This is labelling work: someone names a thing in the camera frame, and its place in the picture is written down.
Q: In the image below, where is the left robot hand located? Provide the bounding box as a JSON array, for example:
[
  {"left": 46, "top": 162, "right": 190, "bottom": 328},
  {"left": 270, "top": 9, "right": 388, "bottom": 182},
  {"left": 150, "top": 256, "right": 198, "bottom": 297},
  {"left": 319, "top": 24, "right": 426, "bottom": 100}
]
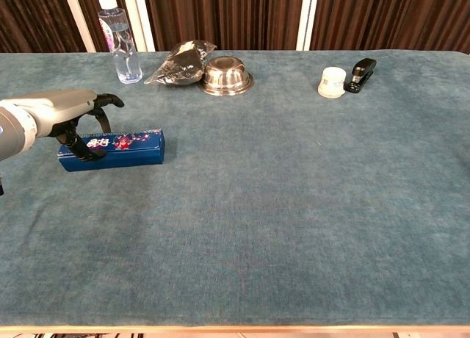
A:
[{"left": 35, "top": 89, "right": 125, "bottom": 162}]

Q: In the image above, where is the black remote device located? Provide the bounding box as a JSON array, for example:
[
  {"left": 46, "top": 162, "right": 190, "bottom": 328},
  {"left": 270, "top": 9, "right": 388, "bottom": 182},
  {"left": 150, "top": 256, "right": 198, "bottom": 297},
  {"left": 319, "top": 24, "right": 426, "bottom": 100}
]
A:
[{"left": 344, "top": 57, "right": 377, "bottom": 94}]

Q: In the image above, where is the blue glasses case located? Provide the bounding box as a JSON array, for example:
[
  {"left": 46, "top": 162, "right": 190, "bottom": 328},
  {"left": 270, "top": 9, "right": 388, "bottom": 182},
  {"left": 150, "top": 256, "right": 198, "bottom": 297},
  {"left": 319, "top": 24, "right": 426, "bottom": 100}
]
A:
[{"left": 57, "top": 126, "right": 166, "bottom": 173}]

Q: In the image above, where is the white frame post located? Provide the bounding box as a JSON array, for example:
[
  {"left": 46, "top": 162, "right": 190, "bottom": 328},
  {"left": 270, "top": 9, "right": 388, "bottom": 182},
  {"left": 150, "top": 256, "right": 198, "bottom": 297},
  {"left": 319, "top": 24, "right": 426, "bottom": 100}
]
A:
[
  {"left": 61, "top": 0, "right": 97, "bottom": 53},
  {"left": 120, "top": 0, "right": 156, "bottom": 52},
  {"left": 296, "top": 0, "right": 320, "bottom": 51}
]

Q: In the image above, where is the dark brown curtain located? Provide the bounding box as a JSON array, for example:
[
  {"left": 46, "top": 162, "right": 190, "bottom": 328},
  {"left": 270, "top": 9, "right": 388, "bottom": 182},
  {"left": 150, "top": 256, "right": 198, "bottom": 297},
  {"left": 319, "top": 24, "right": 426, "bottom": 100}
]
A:
[{"left": 0, "top": 0, "right": 470, "bottom": 55}]

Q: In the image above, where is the plastic bag with black cloth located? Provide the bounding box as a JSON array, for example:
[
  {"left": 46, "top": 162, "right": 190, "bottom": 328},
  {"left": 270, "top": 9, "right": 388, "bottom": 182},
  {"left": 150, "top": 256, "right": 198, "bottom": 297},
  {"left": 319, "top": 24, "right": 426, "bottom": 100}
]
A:
[{"left": 143, "top": 39, "right": 218, "bottom": 86}]

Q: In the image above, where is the small white jar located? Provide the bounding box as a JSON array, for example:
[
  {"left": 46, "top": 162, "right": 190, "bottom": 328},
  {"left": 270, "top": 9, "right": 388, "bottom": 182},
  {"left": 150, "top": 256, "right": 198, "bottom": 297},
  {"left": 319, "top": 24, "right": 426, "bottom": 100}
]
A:
[{"left": 317, "top": 66, "right": 347, "bottom": 98}]

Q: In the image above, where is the clear plastic water bottle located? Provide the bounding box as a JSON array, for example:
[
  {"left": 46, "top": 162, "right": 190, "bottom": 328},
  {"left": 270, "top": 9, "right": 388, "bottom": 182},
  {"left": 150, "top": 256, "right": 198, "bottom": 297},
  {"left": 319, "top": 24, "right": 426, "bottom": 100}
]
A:
[{"left": 97, "top": 0, "right": 143, "bottom": 85}]

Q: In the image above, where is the stainless steel bowl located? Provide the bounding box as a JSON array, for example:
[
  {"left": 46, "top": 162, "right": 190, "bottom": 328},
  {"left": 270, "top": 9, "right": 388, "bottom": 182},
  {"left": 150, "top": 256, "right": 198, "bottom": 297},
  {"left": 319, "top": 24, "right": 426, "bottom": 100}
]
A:
[{"left": 198, "top": 56, "right": 255, "bottom": 97}]

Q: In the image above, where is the blue table cloth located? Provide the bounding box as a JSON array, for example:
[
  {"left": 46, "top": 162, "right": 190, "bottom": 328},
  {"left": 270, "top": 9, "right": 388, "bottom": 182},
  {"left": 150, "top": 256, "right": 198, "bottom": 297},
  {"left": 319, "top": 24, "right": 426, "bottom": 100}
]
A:
[{"left": 0, "top": 49, "right": 470, "bottom": 328}]

